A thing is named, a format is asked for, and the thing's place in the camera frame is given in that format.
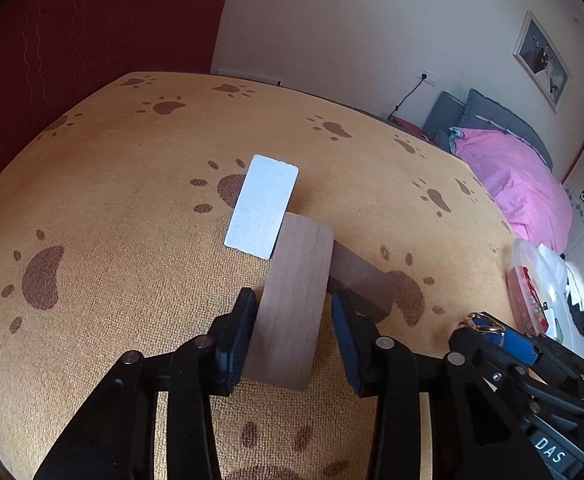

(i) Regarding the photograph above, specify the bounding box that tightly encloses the black power cable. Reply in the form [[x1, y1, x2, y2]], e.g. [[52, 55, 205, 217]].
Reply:
[[392, 76, 425, 113]]

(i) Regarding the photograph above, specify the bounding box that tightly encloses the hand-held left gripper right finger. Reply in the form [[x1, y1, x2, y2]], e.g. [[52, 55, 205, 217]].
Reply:
[[331, 292, 547, 480]]

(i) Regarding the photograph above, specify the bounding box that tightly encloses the grey bed headboard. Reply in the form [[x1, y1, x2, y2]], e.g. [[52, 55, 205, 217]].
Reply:
[[422, 88, 555, 168]]

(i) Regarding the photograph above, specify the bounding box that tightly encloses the dark brown wooden block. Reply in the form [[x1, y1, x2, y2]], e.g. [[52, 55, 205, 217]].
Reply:
[[326, 241, 397, 322]]

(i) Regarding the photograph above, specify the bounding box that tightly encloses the red curtain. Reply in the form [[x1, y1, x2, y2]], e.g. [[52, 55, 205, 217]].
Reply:
[[0, 0, 243, 206]]

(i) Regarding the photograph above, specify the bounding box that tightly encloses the yellow paw-print blanket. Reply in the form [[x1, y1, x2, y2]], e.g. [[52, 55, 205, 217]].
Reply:
[[0, 71, 584, 480]]

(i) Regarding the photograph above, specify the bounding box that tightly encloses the pink quilt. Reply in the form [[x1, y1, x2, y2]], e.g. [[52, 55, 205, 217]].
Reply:
[[449, 127, 572, 253]]

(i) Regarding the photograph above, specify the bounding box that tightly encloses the light wooden block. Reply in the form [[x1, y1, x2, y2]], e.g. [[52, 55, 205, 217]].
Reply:
[[242, 212, 335, 392]]

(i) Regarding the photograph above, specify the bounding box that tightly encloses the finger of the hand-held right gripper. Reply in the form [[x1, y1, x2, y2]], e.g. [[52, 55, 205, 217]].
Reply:
[[492, 327, 584, 396], [449, 330, 584, 413]]

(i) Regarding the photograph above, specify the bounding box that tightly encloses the clear plastic container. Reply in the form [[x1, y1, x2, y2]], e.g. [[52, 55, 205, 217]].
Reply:
[[506, 238, 584, 361]]

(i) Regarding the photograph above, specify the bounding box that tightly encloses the red printed can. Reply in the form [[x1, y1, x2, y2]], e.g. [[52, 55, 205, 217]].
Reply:
[[508, 266, 547, 333]]

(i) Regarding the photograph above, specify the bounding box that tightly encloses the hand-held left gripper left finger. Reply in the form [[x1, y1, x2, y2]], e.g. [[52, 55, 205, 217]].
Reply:
[[32, 287, 259, 480]]

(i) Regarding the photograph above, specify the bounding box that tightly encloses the white rectangular block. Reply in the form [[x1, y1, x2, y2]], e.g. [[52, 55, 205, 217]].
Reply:
[[224, 154, 300, 261]]

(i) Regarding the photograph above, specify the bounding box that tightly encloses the framed wall picture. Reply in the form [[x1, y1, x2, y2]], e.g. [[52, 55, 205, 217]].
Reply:
[[512, 10, 571, 113]]

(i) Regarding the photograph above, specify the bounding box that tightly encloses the red cloth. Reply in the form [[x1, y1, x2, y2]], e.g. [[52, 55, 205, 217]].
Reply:
[[389, 115, 430, 141]]

